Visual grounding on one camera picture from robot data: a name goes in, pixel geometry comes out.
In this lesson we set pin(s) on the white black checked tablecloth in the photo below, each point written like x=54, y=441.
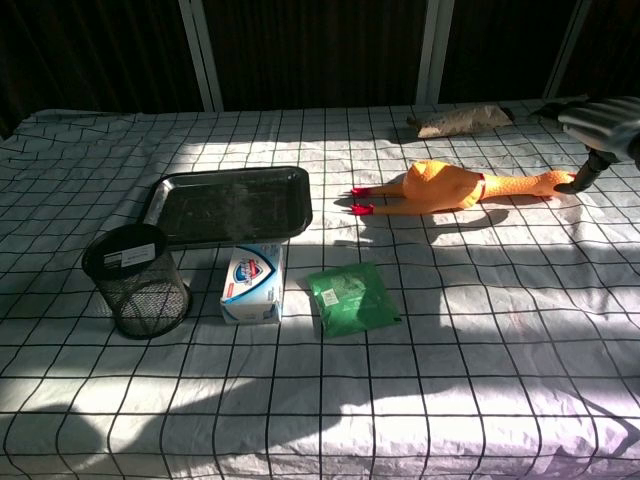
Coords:
x=450, y=350

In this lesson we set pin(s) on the white blue soap box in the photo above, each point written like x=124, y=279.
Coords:
x=255, y=285

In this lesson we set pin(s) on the aluminium frame post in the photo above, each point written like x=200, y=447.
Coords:
x=432, y=50
x=202, y=55
x=567, y=50

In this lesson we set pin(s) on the rectangular metal tray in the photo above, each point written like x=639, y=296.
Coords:
x=230, y=207

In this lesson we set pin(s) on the green foil packet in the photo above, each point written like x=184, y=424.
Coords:
x=352, y=300

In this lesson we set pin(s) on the orange rubber chicken toy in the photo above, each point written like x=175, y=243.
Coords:
x=440, y=187

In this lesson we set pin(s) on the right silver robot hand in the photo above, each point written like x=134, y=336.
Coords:
x=595, y=125

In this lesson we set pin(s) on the brown snack bar wrapper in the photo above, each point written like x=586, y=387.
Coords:
x=460, y=122

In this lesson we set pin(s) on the black mesh pen cup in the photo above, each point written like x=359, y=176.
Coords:
x=145, y=295

